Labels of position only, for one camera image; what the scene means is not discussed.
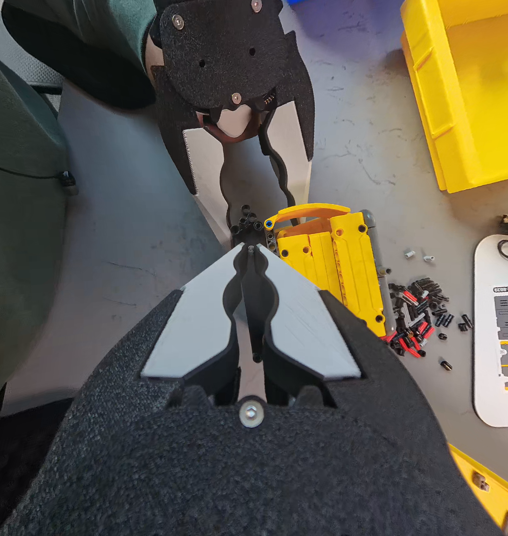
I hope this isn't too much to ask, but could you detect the person's left forearm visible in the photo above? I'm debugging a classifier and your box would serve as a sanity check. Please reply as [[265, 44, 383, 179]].
[[5, 0, 164, 84]]

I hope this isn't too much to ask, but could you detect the person's left hand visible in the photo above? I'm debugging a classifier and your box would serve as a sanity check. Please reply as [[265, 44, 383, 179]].
[[197, 112, 259, 144]]

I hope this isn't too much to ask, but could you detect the heap of grey blue pieces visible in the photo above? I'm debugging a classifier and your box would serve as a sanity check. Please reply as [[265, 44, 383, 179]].
[[471, 470, 508, 534]]

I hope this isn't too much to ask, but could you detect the pile of black red pins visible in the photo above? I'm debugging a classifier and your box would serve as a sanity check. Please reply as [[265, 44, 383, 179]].
[[386, 276, 474, 358]]

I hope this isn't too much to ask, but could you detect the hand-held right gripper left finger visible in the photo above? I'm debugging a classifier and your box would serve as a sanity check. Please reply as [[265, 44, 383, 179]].
[[140, 244, 248, 381]]

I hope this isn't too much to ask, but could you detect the yellow bin with few pieces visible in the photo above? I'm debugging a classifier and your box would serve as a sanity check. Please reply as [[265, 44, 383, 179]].
[[400, 0, 508, 194]]

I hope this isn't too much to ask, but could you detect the yellow bin with many pieces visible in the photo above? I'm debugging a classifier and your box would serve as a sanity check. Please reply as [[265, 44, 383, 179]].
[[449, 444, 508, 536]]

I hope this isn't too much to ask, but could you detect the yellow and black lego model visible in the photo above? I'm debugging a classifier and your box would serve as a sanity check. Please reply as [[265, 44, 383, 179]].
[[229, 203, 399, 364]]

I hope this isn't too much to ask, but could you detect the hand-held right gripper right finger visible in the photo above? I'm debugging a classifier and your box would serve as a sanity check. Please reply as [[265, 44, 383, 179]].
[[257, 245, 363, 381]]

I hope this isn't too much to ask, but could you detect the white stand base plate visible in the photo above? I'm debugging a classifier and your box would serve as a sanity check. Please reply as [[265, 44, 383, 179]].
[[473, 234, 508, 428]]

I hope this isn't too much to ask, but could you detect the person's green sweatshirt torso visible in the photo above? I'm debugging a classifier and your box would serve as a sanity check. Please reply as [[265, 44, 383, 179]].
[[0, 50, 72, 417]]

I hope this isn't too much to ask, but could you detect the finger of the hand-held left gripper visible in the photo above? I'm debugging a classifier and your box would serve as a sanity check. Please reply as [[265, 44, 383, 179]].
[[182, 127, 238, 248], [259, 104, 313, 222]]

